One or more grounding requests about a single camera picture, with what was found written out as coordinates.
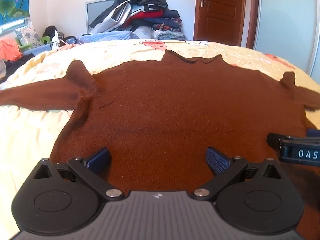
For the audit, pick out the grey window frame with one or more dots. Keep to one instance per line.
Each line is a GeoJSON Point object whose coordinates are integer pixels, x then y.
{"type": "Point", "coordinates": [13, 25]}

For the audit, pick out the yellow floral bed quilt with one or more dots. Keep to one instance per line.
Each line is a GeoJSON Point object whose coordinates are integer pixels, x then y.
{"type": "Point", "coordinates": [30, 135]}

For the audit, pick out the green plastic stool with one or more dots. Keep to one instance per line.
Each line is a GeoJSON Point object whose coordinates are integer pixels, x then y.
{"type": "Point", "coordinates": [45, 40]}

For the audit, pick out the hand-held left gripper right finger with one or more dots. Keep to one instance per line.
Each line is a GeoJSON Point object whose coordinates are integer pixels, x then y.
{"type": "Point", "coordinates": [217, 160]}

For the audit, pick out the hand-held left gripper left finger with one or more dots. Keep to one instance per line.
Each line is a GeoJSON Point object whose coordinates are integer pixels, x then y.
{"type": "Point", "coordinates": [98, 158]}

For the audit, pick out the grey framed panel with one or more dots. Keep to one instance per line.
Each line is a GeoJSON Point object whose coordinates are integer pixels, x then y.
{"type": "Point", "coordinates": [98, 11]}

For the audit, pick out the floral pillow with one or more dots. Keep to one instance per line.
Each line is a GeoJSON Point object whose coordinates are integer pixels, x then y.
{"type": "Point", "coordinates": [27, 33]}

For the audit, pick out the brown knitted sweater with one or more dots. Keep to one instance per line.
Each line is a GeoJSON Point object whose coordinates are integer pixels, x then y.
{"type": "Point", "coordinates": [175, 105]}

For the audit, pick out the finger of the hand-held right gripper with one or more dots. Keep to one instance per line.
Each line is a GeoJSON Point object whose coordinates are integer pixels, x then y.
{"type": "Point", "coordinates": [314, 133]}
{"type": "Point", "coordinates": [275, 140]}

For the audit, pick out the black bag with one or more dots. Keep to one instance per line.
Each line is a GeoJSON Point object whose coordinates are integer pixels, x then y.
{"type": "Point", "coordinates": [50, 31]}

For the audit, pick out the blue quilted blanket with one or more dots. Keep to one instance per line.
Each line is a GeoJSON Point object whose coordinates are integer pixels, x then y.
{"type": "Point", "coordinates": [107, 36]}

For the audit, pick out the orange plastic bag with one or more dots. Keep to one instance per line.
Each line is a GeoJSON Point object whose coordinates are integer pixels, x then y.
{"type": "Point", "coordinates": [9, 50]}

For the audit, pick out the white wardrobe sliding door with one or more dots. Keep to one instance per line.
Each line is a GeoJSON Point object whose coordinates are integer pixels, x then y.
{"type": "Point", "coordinates": [282, 25]}

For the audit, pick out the lotus flower wall poster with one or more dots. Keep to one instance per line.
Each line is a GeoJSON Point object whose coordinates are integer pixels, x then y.
{"type": "Point", "coordinates": [12, 2]}

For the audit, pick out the brown wooden door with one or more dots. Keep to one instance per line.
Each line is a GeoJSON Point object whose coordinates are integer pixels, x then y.
{"type": "Point", "coordinates": [220, 20]}

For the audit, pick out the black jacket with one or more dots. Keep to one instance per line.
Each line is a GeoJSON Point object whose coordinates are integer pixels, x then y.
{"type": "Point", "coordinates": [12, 65]}

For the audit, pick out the pile of folded clothes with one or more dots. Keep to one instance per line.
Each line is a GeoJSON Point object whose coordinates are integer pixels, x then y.
{"type": "Point", "coordinates": [145, 10]}

